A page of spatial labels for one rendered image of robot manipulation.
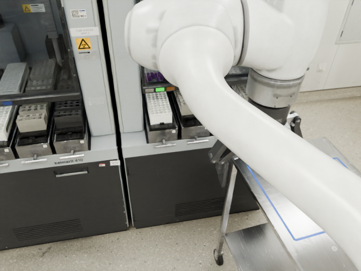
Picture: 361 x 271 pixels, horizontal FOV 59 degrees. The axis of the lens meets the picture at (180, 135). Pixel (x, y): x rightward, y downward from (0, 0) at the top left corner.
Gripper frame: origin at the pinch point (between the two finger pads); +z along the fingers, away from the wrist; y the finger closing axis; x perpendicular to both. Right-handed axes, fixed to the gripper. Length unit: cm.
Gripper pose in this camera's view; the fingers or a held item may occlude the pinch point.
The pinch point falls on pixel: (252, 174)
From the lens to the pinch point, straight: 72.0
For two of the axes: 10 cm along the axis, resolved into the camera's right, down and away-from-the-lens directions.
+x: -1.9, -6.4, 7.5
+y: 9.8, -1.1, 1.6
